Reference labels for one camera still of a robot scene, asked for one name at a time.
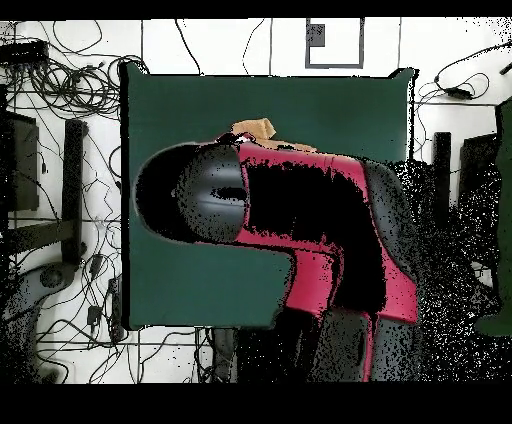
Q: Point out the tan terry cloth towel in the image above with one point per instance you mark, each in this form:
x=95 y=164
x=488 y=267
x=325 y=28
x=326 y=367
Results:
x=256 y=128

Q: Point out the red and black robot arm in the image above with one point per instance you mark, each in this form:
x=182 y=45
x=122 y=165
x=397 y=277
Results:
x=312 y=276

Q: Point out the black flat device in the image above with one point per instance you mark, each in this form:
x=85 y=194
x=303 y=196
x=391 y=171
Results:
x=24 y=52

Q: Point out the dark green table cloth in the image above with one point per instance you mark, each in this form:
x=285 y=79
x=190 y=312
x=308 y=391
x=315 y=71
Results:
x=200 y=280

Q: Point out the black power strip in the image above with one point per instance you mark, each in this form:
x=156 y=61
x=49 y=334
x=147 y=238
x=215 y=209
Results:
x=116 y=304

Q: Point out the black box case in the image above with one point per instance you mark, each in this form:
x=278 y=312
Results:
x=478 y=156
x=24 y=160

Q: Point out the small black adapter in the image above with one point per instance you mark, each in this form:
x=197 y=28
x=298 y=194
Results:
x=94 y=315

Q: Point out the grey wheeled floor base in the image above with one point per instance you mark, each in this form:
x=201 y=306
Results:
x=51 y=277

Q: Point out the black power adapter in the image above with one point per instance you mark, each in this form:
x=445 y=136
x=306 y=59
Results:
x=458 y=93

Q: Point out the black stand frame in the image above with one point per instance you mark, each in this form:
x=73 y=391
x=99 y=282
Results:
x=442 y=160
x=72 y=180

